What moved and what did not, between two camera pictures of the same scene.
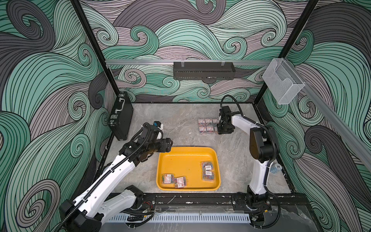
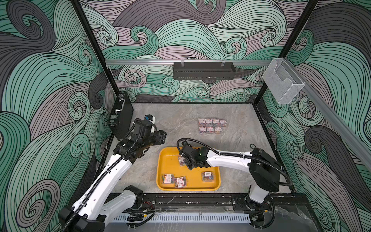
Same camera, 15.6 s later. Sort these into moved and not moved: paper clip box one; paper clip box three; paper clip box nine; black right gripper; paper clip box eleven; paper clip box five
Moved: paper clip box nine; black right gripper
Not moved: paper clip box eleven; paper clip box five; paper clip box three; paper clip box one
